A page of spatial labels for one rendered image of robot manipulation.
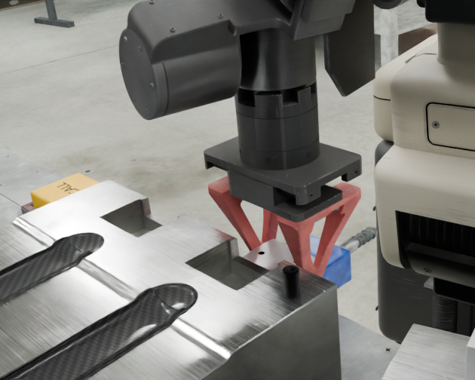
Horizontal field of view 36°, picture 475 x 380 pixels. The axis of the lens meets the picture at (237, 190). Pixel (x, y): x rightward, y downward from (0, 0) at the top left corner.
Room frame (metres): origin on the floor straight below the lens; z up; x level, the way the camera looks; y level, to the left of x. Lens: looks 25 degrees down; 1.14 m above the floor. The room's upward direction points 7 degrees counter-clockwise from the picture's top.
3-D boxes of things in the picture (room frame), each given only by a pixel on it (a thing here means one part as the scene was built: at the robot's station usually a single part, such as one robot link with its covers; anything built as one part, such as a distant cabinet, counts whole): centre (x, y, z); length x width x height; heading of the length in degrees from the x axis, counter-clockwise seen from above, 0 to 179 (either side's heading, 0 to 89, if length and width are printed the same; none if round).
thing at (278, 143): (0.47, -0.03, 0.96); 0.10 x 0.07 x 0.07; 39
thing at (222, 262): (0.41, 0.01, 0.87); 0.05 x 0.05 x 0.04; 39
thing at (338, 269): (0.50, -0.06, 0.83); 0.13 x 0.05 x 0.05; 129
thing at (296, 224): (0.47, -0.04, 0.88); 0.07 x 0.07 x 0.09; 39
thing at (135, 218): (0.49, 0.08, 0.87); 0.05 x 0.05 x 0.04; 39
